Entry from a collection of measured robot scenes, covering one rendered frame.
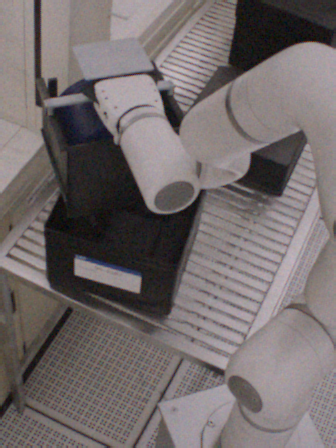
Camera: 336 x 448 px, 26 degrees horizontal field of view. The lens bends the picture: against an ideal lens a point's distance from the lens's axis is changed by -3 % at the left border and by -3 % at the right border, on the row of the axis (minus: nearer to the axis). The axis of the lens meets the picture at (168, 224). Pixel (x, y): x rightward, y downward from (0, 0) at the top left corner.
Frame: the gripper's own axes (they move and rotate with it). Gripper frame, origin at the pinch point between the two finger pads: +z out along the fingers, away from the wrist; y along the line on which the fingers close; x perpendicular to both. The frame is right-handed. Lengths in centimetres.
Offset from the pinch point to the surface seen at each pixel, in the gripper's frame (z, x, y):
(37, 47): 27.3, -12.8, -7.9
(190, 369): 3, -125, 31
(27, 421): -1, -125, -23
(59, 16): 23.2, -3.0, -4.1
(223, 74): 39, -38, 44
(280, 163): 5, -39, 44
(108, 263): -14.0, -36.5, -3.4
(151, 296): -19.2, -43.3, 4.2
